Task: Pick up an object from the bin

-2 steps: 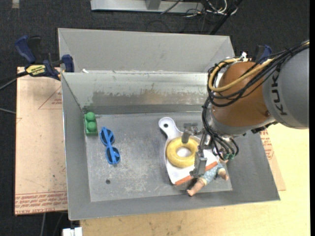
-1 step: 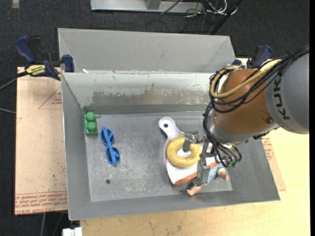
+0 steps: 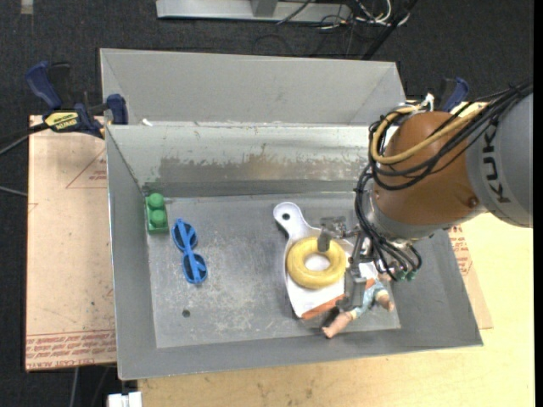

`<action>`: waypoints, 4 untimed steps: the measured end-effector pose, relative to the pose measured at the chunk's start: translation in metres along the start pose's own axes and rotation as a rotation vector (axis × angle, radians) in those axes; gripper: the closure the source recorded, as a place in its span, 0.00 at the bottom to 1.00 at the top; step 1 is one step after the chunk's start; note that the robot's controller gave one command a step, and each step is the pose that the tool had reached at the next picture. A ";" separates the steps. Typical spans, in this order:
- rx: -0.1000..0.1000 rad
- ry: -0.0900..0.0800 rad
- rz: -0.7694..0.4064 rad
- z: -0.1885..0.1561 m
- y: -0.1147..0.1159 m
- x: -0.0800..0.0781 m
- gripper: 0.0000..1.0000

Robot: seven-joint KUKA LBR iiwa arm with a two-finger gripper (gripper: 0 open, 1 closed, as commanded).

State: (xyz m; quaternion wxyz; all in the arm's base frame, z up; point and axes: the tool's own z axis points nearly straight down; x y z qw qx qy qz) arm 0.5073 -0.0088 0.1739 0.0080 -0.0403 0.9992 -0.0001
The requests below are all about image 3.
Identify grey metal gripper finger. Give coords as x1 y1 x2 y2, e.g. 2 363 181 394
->
316 215 347 253
336 268 368 310

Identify toy doll, light blue clothes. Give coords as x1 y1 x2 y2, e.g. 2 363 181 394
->
321 271 395 339

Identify white paddle board, orange edge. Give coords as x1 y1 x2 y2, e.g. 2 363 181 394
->
272 201 379 321

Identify grey metal bin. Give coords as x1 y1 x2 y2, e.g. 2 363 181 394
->
99 47 484 382

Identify blue sunglasses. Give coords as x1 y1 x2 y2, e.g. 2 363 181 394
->
171 218 209 286

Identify green toy brick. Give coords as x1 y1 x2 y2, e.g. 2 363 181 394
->
144 192 170 233

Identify brown cardboard board, red print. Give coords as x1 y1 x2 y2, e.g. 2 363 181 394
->
25 114 494 372

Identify yellow ring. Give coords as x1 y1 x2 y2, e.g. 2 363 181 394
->
286 235 348 290

